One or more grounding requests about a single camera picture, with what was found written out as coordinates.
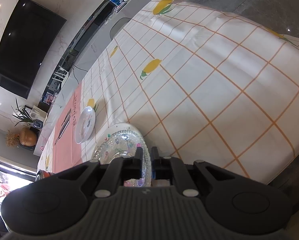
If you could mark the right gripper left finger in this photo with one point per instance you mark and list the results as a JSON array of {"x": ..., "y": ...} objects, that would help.
[{"x": 119, "y": 170}]

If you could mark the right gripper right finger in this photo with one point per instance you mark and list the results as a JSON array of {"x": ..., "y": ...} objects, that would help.
[{"x": 174, "y": 170}]

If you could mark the clear glass plate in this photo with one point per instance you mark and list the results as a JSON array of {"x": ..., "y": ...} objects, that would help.
[{"x": 121, "y": 140}]

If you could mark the small white sticker plate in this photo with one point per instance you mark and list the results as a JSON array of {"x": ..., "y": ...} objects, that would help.
[{"x": 85, "y": 125}]

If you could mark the orange steel bowl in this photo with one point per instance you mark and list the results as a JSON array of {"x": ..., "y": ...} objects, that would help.
[{"x": 41, "y": 174}]

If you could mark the brown round vase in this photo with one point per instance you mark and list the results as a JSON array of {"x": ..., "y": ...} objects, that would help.
[{"x": 27, "y": 137}]

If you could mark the framed photo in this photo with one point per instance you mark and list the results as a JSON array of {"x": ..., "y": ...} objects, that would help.
[{"x": 38, "y": 114}]

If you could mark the white wifi router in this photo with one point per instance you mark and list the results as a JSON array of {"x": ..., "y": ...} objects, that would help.
[{"x": 60, "y": 74}]

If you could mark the potted plant in blue vase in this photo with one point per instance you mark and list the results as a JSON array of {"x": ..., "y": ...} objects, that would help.
[{"x": 24, "y": 117}]

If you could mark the white rolling stool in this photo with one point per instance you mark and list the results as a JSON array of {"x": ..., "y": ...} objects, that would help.
[{"x": 116, "y": 28}]

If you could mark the black wall television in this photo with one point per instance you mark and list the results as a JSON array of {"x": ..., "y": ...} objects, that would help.
[{"x": 27, "y": 37}]

